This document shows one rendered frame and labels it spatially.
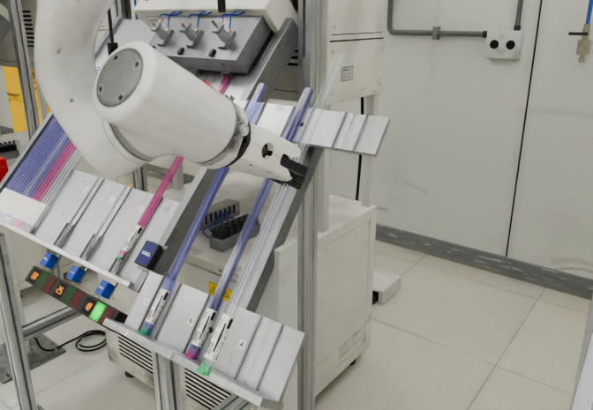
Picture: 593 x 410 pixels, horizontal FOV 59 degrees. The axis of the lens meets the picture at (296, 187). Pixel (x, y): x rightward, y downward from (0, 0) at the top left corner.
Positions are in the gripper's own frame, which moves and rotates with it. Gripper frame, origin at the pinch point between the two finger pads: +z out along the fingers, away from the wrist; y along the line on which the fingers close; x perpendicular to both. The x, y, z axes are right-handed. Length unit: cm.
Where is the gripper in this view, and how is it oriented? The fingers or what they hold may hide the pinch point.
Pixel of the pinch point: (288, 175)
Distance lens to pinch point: 75.7
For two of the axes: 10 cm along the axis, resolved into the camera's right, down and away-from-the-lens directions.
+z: 5.0, 2.7, 8.2
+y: -8.2, -1.8, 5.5
